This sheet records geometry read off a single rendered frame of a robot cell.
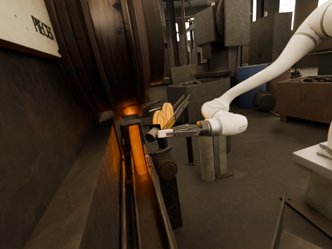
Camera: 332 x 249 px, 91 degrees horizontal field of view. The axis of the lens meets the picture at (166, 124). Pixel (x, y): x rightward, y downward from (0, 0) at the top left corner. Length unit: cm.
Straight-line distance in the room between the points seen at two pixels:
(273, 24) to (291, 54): 447
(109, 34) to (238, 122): 66
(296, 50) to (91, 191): 89
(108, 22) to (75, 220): 31
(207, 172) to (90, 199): 138
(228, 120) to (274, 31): 467
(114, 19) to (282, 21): 533
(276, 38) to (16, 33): 534
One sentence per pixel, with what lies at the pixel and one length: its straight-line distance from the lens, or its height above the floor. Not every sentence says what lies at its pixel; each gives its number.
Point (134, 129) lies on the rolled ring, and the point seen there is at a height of 84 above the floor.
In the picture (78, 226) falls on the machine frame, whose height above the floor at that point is 87.
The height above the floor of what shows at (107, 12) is 112.
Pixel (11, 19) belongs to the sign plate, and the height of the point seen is 109.
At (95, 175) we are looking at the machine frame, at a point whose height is 87.
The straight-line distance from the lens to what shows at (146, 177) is 62.
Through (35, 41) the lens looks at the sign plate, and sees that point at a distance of 30.
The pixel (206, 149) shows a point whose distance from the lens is 144.
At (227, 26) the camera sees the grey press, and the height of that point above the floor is 169.
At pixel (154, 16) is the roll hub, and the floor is 114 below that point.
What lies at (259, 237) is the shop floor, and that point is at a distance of 131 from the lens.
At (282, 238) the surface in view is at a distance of 53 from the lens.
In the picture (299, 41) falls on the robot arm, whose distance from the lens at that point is 94.
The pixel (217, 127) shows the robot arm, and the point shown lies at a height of 74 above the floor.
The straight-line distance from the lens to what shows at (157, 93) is 323.
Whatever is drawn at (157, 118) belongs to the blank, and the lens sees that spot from 100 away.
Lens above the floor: 101
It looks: 18 degrees down
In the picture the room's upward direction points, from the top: 8 degrees counter-clockwise
